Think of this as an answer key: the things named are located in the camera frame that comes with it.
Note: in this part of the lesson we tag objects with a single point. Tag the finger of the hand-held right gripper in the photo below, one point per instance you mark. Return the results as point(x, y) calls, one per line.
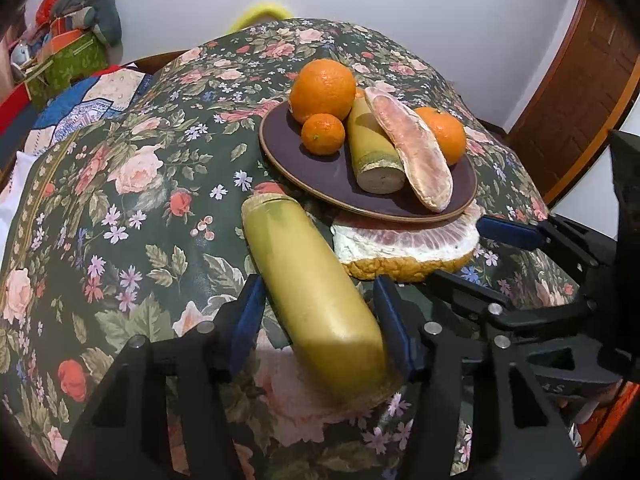
point(470, 297)
point(510, 232)

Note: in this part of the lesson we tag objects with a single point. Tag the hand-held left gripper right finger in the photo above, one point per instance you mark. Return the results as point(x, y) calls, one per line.
point(395, 330)

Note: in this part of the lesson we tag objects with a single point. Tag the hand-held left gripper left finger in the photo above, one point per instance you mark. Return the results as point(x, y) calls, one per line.
point(247, 325)

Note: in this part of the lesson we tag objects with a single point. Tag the pomelo wedge with yellow rind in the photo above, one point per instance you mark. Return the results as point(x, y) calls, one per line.
point(400, 247)

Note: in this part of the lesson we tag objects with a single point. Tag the orange with green stem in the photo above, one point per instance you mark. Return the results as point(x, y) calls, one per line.
point(447, 132)

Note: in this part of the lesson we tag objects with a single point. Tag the peeled pink pomelo segment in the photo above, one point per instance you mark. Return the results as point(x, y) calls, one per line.
point(410, 155)

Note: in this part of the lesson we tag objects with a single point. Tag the purple plate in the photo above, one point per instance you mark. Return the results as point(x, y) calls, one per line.
point(300, 175)

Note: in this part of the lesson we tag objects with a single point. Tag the small tangerine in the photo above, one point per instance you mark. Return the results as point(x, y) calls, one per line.
point(322, 134)

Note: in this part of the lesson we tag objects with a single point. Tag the large orange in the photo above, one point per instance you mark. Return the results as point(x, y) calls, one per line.
point(322, 90)

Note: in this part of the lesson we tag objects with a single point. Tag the brown wooden door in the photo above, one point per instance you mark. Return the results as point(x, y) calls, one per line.
point(575, 100)

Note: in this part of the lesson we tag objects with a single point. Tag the floral tablecloth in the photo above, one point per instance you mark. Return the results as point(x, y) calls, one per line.
point(150, 210)

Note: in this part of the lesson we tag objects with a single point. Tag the blue and white quilt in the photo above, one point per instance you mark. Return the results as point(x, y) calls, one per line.
point(95, 105)

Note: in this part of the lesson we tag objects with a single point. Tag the green patterned box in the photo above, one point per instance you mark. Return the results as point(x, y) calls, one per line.
point(70, 62)

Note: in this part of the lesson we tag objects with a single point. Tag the orange box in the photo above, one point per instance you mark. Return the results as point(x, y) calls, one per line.
point(62, 40)

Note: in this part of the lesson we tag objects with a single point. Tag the red plastic bag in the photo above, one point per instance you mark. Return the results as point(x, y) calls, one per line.
point(50, 2)

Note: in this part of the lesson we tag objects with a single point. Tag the wooden bed frame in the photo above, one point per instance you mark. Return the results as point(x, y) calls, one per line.
point(155, 61)

